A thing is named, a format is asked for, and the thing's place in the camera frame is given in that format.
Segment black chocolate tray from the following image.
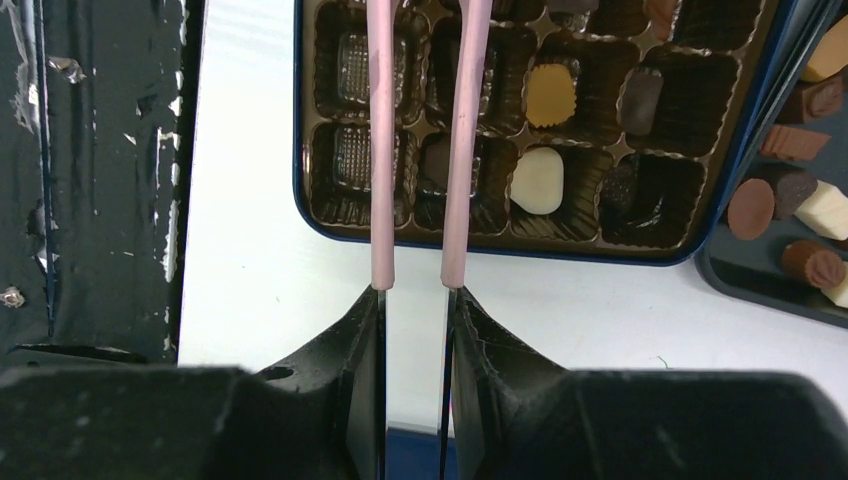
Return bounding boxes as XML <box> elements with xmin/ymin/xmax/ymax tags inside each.
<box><xmin>694</xmin><ymin>0</ymin><xmax>848</xmax><ymax>331</ymax></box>

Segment white round chocolate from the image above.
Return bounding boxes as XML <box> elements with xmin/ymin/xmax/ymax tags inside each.
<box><xmin>510</xmin><ymin>147</ymin><xmax>564</xmax><ymax>215</ymax></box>

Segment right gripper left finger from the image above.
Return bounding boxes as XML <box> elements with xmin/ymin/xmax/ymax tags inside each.
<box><xmin>1</xmin><ymin>288</ymin><xmax>386</xmax><ymax>479</ymax></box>

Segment blue chocolate box with insert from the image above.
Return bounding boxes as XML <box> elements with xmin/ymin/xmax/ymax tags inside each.
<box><xmin>293</xmin><ymin>1</ymin><xmax>799</xmax><ymax>266</ymax></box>

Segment pink tongs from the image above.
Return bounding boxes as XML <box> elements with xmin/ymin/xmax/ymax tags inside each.
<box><xmin>366</xmin><ymin>0</ymin><xmax>495</xmax><ymax>480</ymax></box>

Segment blue box lid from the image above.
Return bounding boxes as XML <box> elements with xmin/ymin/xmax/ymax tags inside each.
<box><xmin>386</xmin><ymin>427</ymin><xmax>440</xmax><ymax>480</ymax></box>

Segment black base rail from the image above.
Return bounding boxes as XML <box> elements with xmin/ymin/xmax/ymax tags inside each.
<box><xmin>1</xmin><ymin>1</ymin><xmax>206</xmax><ymax>366</ymax></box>

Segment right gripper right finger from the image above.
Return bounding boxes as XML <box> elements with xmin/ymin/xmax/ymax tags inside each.
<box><xmin>450</xmin><ymin>289</ymin><xmax>847</xmax><ymax>479</ymax></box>

